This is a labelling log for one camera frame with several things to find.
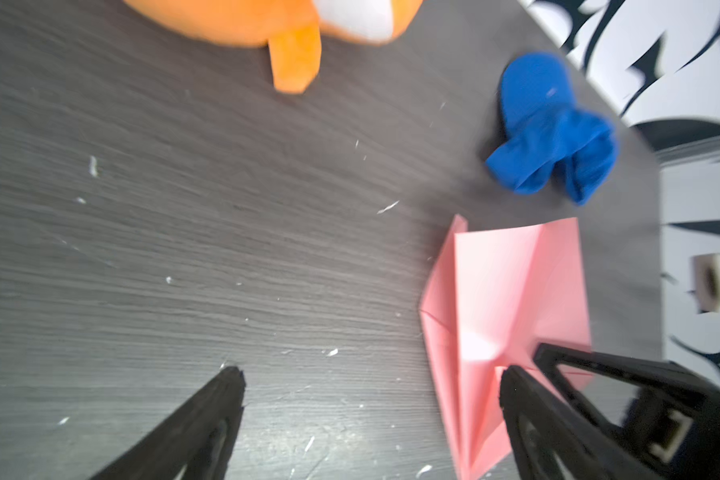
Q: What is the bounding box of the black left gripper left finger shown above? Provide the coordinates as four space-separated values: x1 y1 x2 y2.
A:
93 367 246 479

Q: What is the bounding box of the blue cloth cap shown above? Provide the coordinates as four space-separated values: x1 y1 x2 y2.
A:
485 52 618 205

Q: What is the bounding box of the pink paper sheet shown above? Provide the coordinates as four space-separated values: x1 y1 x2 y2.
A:
419 215 592 479

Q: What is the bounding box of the orange shark plush toy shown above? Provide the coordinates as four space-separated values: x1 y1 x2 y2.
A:
126 0 422 94

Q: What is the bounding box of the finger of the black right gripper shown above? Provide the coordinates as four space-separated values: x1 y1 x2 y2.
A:
534 343 720 479

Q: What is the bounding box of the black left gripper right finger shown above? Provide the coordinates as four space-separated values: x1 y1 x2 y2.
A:
499 365 660 479

